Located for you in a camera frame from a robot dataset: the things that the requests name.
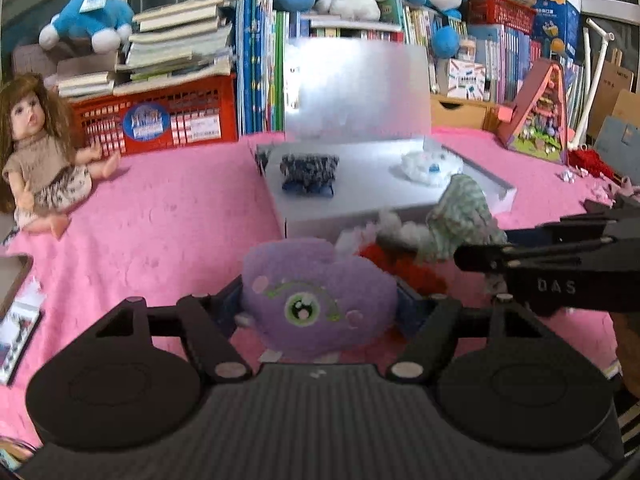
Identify printed booklet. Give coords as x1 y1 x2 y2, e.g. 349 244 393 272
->
0 277 46 386

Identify red yarn bundle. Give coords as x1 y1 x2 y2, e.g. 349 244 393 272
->
567 147 618 181

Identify pink triangular toy house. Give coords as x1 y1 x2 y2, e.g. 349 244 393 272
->
497 58 576 165

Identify blue printed carton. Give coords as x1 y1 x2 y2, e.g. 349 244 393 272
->
530 0 583 66

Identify red plastic crate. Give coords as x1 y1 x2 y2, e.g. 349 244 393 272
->
70 74 239 157

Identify red knitted cloth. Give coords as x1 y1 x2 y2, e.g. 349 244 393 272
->
357 242 448 296

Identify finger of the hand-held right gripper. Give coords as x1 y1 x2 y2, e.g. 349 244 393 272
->
453 237 622 274
504 199 640 247

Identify silver cardboard box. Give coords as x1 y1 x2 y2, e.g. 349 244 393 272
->
254 37 518 241

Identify wooden drawer box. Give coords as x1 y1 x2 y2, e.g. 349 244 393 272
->
430 92 501 131

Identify brown cardboard sheet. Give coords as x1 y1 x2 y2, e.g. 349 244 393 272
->
587 60 640 141

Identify person's right forearm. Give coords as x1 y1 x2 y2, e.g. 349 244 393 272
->
612 312 640 396

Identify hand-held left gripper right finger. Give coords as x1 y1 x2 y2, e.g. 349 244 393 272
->
389 284 545 384

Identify white patterned box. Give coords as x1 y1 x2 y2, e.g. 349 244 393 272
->
446 57 487 101

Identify row of tall blue books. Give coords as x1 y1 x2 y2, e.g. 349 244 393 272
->
235 0 313 136

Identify purple one-eyed plush toy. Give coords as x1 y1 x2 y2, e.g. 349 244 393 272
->
241 238 399 361

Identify brown haired doll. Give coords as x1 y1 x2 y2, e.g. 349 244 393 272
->
0 74 122 240

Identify row of colourful upright books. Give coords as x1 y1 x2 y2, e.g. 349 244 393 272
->
300 0 586 106

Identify grey blue board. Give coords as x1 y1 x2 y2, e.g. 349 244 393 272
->
595 115 640 171

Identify stack of lying books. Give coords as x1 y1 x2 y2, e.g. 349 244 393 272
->
56 0 236 98

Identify red plastic basket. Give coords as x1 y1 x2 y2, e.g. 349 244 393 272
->
467 0 538 36

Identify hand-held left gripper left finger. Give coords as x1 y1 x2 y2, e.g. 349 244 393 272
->
95 276 253 384

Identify pink printed blanket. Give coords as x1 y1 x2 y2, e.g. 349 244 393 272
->
0 127 640 461

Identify white pipe stand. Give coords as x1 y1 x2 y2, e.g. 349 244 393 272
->
570 17 616 148

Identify green checked cloth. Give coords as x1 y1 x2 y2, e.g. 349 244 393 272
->
425 174 508 261

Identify dark blue patterned cloth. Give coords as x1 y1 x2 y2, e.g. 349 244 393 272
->
280 152 340 195

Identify white blue fluffy cloth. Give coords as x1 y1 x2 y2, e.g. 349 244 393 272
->
401 149 463 187

